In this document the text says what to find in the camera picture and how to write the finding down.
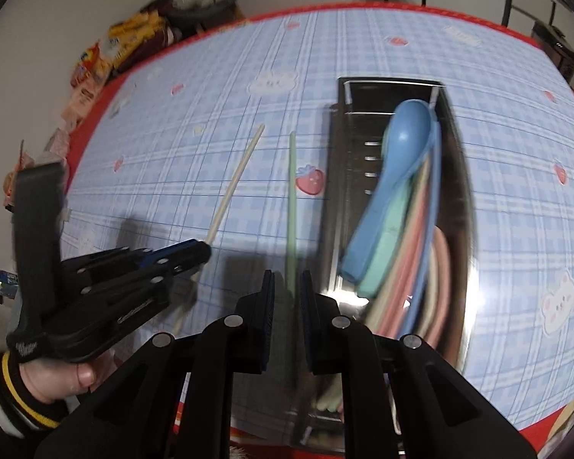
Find blue plaid table mat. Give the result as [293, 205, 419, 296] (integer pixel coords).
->
[60, 7, 574, 436]

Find grey wooden stool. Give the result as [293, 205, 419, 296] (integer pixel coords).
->
[165, 0, 242, 39]

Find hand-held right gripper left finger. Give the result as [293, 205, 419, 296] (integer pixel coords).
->
[33, 270, 276, 459]

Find blue plastic spoon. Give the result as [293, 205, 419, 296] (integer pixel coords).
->
[341, 99, 434, 282]

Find person's left forearm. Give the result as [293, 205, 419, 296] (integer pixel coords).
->
[0, 342, 70, 438]

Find green chopstick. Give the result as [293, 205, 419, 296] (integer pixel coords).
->
[286, 131, 302, 378]
[316, 378, 342, 412]

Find orange chopsticks pair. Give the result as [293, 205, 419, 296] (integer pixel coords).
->
[370, 163, 436, 340]

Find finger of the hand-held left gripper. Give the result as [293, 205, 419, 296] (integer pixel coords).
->
[139, 239, 211, 267]
[158, 251, 212, 286]

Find black metal rack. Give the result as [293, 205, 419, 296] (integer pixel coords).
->
[501, 0, 558, 29]

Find rice cooker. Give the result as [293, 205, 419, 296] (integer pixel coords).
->
[531, 21, 574, 82]

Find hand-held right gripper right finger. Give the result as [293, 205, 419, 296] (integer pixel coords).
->
[300, 270, 539, 459]

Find green plastic spoon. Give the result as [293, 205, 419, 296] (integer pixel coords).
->
[358, 127, 419, 298]

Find person's left hand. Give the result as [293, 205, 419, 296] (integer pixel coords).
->
[19, 356, 97, 405]

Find orange snack bags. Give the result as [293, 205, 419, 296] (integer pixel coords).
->
[71, 41, 113, 89]

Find blue chopstick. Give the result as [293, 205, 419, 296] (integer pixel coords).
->
[402, 124, 443, 340]

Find pink white bag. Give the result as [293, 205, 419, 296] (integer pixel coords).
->
[60, 83, 96, 130]

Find metal utensil tray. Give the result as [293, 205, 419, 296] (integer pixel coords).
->
[289, 76, 480, 452]

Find cream chopstick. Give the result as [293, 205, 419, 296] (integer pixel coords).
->
[171, 123, 267, 338]

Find pink chopstick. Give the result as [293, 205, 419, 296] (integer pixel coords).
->
[411, 229, 462, 364]

